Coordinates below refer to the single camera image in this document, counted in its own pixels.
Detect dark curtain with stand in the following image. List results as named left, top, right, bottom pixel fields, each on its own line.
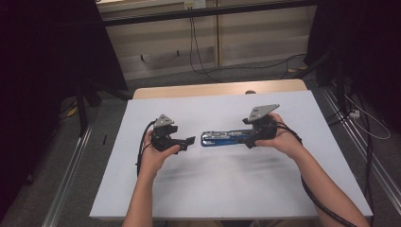
left=304, top=0, right=401, bottom=133

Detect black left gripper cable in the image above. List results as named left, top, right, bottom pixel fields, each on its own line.
left=135, top=119, right=158, bottom=178

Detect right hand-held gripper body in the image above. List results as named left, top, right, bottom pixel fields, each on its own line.
left=248, top=103, right=281, bottom=143

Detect large dark curtain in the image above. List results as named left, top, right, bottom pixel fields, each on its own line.
left=0, top=0, right=129, bottom=221

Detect aluminium floor rail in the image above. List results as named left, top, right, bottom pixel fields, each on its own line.
left=321, top=85, right=401, bottom=216
left=41, top=122, right=95, bottom=227

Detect black metal stand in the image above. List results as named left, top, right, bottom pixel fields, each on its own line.
left=75, top=79, right=102, bottom=137

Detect person's right hand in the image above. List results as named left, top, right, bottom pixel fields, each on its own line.
left=254, top=113, right=304, bottom=160

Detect black hanging cables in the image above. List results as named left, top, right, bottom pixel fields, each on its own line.
left=188, top=17, right=307, bottom=83

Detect light wooden shelf unit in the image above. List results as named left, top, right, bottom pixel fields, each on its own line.
left=96, top=0, right=318, bottom=81

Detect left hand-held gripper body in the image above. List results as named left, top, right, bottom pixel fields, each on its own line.
left=150, top=113, right=187, bottom=155

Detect wooden table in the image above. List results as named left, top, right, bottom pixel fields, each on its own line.
left=131, top=79, right=308, bottom=100

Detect white wall socket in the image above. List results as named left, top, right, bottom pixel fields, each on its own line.
left=183, top=0, right=207, bottom=10

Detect white floor cable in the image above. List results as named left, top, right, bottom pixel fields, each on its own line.
left=344, top=94, right=392, bottom=141

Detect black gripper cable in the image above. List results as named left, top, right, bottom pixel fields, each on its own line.
left=273, top=121, right=358, bottom=227
left=135, top=119, right=158, bottom=178

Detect blue stapler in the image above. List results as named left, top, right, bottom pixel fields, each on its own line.
left=200, top=128, right=264, bottom=148

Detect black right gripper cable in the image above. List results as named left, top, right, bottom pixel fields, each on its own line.
left=273, top=121, right=358, bottom=227

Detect person's left hand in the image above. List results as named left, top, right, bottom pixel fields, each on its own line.
left=138, top=130, right=182, bottom=179

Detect black floor cable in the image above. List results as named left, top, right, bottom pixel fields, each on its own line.
left=325, top=88, right=376, bottom=227

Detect white table cover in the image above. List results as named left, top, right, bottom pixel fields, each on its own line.
left=89, top=90, right=374, bottom=220

